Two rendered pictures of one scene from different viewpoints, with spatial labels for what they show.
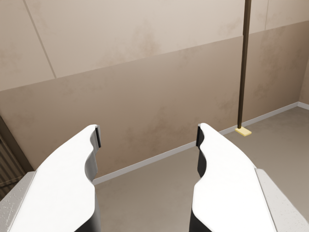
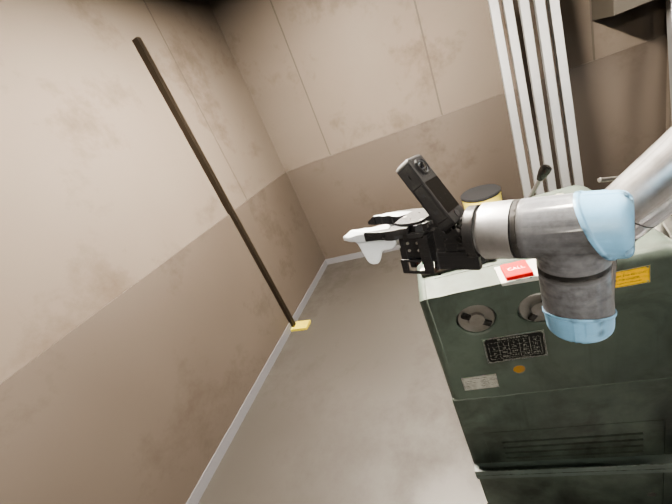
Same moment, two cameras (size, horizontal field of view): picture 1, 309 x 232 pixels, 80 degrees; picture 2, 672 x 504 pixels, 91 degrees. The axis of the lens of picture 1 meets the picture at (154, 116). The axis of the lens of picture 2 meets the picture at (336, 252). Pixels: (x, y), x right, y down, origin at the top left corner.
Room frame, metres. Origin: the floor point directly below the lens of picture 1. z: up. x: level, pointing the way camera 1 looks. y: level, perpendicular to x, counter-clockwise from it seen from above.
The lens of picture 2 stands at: (-0.22, 0.44, 1.78)
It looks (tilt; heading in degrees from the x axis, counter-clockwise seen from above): 23 degrees down; 313
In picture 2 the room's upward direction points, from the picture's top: 23 degrees counter-clockwise
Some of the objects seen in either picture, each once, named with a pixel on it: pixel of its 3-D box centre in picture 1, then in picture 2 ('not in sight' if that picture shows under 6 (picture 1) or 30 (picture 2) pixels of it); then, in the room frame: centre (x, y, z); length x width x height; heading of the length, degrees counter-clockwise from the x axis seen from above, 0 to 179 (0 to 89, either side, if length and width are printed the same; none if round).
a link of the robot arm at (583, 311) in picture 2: not in sight; (577, 287); (-0.19, 0.01, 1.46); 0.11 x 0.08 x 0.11; 86
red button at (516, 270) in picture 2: not in sight; (516, 271); (-0.05, -0.32, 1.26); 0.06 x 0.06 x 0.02; 23
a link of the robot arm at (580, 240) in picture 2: not in sight; (570, 228); (-0.19, 0.03, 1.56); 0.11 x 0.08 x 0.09; 176
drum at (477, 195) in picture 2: not in sight; (485, 218); (0.65, -2.66, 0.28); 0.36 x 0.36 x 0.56
